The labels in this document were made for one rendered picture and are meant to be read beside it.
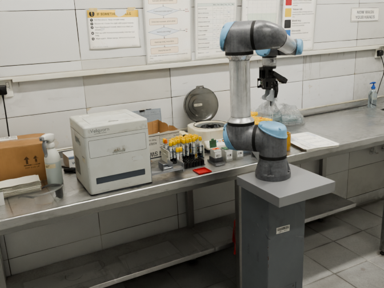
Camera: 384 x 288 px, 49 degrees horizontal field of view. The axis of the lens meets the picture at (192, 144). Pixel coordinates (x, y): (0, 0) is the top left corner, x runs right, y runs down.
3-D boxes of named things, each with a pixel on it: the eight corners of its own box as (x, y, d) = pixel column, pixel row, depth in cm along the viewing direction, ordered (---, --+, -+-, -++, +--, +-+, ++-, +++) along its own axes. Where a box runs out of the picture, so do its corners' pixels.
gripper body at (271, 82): (256, 89, 221) (256, 66, 217) (270, 87, 224) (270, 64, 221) (265, 91, 214) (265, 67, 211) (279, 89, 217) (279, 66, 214)
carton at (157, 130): (139, 164, 215) (136, 135, 211) (121, 150, 240) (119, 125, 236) (182, 155, 226) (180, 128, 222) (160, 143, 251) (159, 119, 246)
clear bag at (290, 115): (276, 127, 278) (277, 106, 274) (272, 121, 294) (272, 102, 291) (307, 126, 277) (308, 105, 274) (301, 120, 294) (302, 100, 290)
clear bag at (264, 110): (267, 132, 266) (267, 103, 261) (244, 128, 277) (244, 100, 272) (287, 124, 285) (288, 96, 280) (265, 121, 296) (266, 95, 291)
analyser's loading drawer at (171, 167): (143, 179, 187) (143, 168, 186) (138, 175, 193) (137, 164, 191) (184, 171, 196) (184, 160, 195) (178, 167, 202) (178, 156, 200)
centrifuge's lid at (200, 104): (183, 87, 246) (179, 87, 254) (187, 128, 250) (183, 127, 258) (217, 84, 253) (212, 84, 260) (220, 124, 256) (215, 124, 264)
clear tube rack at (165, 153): (169, 164, 211) (168, 151, 210) (161, 160, 220) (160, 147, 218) (204, 158, 220) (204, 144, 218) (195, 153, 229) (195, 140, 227)
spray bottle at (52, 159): (47, 190, 186) (39, 137, 179) (43, 183, 194) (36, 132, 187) (66, 186, 189) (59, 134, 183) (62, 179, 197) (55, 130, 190)
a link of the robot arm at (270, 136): (283, 159, 169) (284, 126, 165) (251, 156, 175) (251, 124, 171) (290, 150, 180) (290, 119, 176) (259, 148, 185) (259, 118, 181)
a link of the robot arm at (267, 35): (282, 15, 156) (304, 35, 200) (254, 17, 160) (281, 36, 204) (281, 47, 157) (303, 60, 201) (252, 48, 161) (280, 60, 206)
